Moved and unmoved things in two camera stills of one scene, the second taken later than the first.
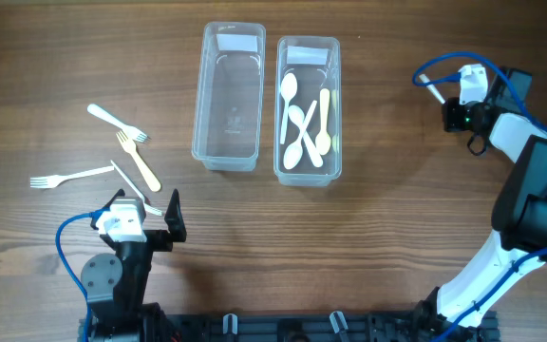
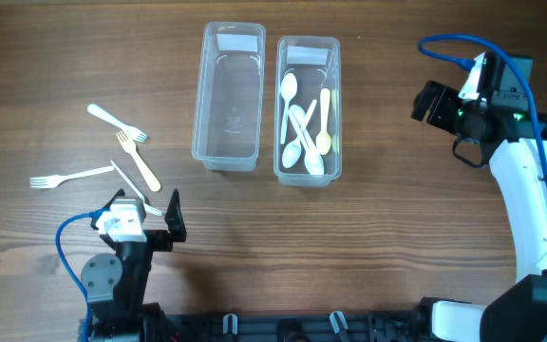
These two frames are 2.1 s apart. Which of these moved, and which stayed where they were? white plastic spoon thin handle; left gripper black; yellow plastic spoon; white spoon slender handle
Moved: white plastic spoon thin handle
Stayed: left gripper black; yellow plastic spoon; white spoon slender handle
